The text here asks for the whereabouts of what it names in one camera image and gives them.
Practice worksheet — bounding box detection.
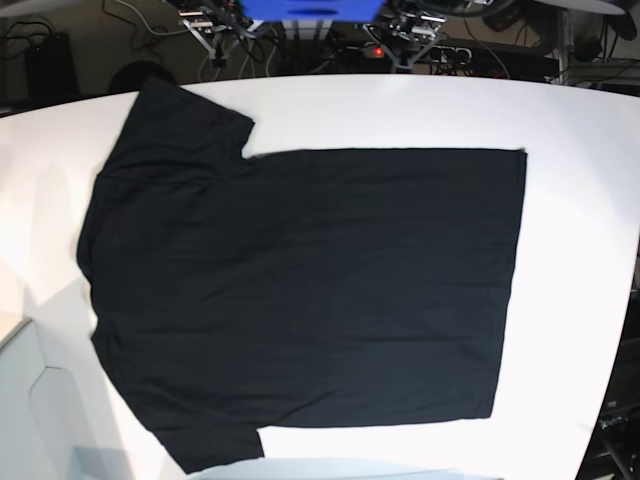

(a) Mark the grey cable bundle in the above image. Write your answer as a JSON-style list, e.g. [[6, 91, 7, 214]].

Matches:
[[99, 0, 211, 56]]

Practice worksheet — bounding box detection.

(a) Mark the blue plastic bin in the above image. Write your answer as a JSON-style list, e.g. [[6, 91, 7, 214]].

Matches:
[[240, 0, 384, 23]]

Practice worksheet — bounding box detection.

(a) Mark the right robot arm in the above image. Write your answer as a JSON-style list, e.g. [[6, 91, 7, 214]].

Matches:
[[173, 0, 265, 70]]

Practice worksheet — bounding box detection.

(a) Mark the black T-shirt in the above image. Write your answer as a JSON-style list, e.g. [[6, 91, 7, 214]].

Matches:
[[77, 79, 527, 473]]

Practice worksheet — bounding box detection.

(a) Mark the black power strip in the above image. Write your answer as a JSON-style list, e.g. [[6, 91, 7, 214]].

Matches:
[[345, 42, 473, 70]]

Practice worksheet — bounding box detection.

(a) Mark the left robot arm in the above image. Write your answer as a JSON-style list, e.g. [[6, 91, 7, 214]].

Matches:
[[362, 1, 448, 74]]

